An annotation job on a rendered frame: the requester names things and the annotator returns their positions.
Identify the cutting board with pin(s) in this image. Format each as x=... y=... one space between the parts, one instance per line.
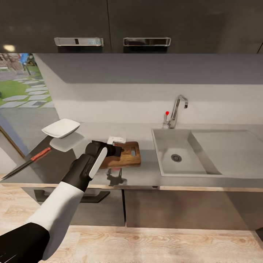
x=126 y=158

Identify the dishwasher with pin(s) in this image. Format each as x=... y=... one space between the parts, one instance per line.
x=98 y=207

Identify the parer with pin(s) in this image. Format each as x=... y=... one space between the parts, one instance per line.
x=32 y=159

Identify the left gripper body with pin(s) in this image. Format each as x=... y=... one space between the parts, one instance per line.
x=115 y=150

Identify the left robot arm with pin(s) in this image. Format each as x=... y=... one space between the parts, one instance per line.
x=43 y=232

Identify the bowl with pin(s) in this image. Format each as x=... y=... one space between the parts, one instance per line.
x=61 y=128

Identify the fixed window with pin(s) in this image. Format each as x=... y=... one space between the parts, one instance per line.
x=26 y=106

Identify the drop in sink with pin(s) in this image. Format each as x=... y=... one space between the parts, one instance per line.
x=207 y=153

